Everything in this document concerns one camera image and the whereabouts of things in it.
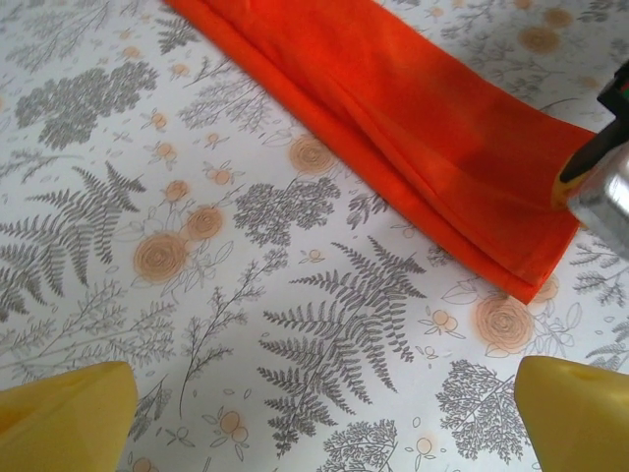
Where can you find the orange t-shirt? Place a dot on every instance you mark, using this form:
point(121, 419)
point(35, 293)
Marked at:
point(393, 123)

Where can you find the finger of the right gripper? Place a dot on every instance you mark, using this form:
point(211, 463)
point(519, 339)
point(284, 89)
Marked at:
point(607, 201)
point(585, 162)

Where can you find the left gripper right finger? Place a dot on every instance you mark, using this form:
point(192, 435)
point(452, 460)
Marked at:
point(580, 423)

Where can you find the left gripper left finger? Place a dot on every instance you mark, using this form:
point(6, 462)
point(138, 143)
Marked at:
point(59, 423)

